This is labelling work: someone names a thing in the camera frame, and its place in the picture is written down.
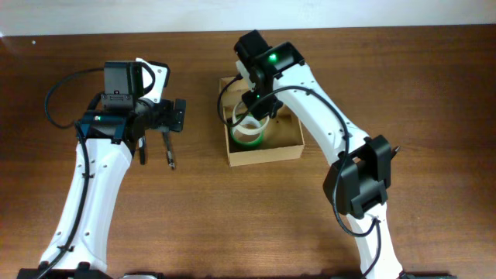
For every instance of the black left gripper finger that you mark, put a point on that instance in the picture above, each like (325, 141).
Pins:
(142, 150)
(169, 151)

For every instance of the green tape roll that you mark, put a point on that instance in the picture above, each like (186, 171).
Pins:
(243, 141)

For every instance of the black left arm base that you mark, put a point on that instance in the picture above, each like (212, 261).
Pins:
(82, 271)

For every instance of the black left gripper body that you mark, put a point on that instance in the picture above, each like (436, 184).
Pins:
(156, 126)

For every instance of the brown cardboard box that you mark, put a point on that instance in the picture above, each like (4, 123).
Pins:
(283, 138)

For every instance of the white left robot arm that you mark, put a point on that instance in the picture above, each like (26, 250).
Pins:
(111, 132)

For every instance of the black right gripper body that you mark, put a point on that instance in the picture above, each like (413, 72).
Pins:
(261, 104)

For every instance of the white masking tape roll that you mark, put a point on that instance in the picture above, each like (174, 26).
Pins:
(249, 125)

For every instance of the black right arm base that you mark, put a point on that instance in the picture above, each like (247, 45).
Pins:
(418, 276)

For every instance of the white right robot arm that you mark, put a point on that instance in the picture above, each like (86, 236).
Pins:
(359, 165)

